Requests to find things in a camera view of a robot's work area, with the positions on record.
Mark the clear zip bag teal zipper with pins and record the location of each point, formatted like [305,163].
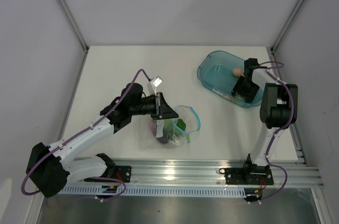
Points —
[147,141]

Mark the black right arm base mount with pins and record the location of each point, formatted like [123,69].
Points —
[261,175]

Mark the white slotted cable duct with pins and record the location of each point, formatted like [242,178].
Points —
[138,190]

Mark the green toy bell pepper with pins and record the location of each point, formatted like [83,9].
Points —
[181,124]

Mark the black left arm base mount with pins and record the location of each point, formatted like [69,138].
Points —
[122,173]

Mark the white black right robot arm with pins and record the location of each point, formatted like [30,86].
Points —
[278,110]

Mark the pink toy egg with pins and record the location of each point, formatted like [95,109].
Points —
[237,72]

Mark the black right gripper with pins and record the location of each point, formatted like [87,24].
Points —
[248,96]

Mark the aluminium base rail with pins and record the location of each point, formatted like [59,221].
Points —
[167,172]

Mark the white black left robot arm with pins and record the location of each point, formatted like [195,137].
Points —
[52,167]

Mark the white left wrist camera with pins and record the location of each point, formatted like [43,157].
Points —
[153,84]

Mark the purple toy eggplant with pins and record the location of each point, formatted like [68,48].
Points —
[157,129]

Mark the teal plastic tray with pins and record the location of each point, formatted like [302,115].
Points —
[216,74]

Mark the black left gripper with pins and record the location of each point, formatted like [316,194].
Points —
[163,110]

